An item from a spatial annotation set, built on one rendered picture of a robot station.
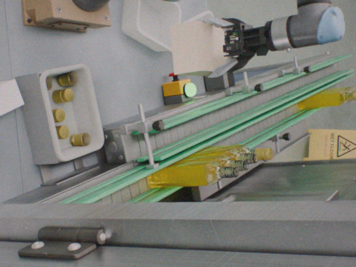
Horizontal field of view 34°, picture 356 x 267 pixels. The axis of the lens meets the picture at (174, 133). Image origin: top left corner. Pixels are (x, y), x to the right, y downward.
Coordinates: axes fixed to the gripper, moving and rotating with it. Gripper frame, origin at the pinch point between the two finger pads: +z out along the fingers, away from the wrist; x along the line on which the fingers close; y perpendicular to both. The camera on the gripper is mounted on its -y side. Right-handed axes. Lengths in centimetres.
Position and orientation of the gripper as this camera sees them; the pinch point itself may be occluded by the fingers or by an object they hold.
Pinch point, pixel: (206, 49)
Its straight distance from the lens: 150.1
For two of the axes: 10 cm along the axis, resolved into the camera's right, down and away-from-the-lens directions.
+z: -8.2, 0.7, 5.7
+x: 0.9, 10.0, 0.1
